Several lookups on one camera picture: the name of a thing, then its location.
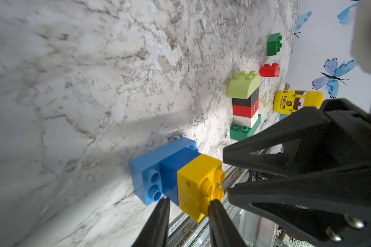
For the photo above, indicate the small red lego piece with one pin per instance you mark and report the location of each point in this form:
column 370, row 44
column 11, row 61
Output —
column 270, row 70

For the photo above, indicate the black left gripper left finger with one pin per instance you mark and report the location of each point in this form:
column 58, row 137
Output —
column 155, row 231

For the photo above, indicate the green lego base brick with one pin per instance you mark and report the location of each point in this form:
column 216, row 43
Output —
column 240, row 133

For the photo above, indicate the red lego brick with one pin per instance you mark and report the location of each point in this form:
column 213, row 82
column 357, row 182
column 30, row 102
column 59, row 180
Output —
column 245, row 108

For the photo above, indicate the lime green lego brick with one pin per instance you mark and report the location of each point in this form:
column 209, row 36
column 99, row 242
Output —
column 243, row 85

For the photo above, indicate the yellow lego brick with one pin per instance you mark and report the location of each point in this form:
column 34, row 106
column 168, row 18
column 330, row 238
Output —
column 199, row 182

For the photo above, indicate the small green lego brick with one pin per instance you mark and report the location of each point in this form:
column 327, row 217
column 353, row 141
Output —
column 274, row 44

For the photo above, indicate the light blue lego brick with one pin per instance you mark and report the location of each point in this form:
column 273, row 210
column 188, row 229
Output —
column 146, row 172

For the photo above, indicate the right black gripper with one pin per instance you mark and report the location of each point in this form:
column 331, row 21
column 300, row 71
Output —
column 331, row 147

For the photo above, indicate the cream lego brick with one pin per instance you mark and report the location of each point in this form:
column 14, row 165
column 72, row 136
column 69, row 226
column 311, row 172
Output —
column 246, row 121

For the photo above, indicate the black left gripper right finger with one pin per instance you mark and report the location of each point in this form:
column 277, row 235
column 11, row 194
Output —
column 223, row 232

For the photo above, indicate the dark blue lego brick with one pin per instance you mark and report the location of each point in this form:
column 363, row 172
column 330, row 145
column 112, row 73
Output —
column 169, row 168

